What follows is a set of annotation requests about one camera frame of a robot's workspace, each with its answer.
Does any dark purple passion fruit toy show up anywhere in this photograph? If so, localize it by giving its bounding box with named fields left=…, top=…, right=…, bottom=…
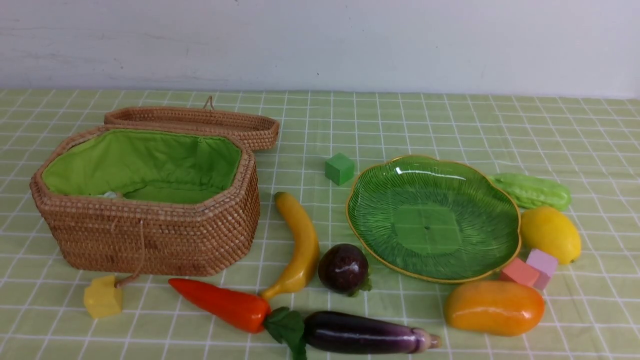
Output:
left=317, top=243, right=373, bottom=297

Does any yellow banana toy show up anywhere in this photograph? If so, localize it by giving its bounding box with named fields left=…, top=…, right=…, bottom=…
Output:
left=260, top=191, right=320, bottom=301

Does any orange carrot toy with leaves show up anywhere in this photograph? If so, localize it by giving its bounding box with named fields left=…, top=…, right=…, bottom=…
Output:
left=168, top=278, right=308, bottom=360

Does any purple eggplant toy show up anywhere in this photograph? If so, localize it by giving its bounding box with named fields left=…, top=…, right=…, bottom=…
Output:
left=302, top=310, right=442, bottom=354

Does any green bitter gourd toy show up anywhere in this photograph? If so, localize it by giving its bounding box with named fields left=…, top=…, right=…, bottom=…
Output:
left=489, top=172, right=572, bottom=212

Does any orange mango toy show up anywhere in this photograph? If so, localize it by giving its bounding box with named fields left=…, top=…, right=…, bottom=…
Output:
left=443, top=280, right=546, bottom=337

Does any yellow lemon toy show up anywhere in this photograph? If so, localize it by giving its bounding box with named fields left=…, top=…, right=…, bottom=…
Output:
left=519, top=206, right=582, bottom=265

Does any green foam cube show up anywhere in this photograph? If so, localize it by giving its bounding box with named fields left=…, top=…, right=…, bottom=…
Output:
left=324, top=152, right=355, bottom=186

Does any woven wicker basket lid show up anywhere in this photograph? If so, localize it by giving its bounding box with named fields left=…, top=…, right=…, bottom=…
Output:
left=103, top=105, right=281, bottom=151

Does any green glass leaf plate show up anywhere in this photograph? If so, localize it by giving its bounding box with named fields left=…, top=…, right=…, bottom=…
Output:
left=345, top=154, right=522, bottom=284

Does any woven wicker basket green lining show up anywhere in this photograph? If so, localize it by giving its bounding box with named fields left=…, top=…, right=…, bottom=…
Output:
left=29, top=124, right=261, bottom=277

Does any red foam cube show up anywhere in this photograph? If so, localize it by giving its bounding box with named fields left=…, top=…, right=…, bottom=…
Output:
left=499, top=258, right=540, bottom=287

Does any pink foam cube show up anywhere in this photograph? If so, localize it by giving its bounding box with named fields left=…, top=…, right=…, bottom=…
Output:
left=525, top=248, right=559, bottom=291

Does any yellow foam cube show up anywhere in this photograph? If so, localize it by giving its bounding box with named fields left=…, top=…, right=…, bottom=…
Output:
left=83, top=275, right=123, bottom=319

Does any green checkered tablecloth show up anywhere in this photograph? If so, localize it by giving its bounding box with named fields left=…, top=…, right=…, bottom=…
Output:
left=0, top=89, right=640, bottom=360

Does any brown basket cord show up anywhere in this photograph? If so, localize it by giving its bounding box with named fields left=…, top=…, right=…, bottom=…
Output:
left=114, top=220, right=146, bottom=289

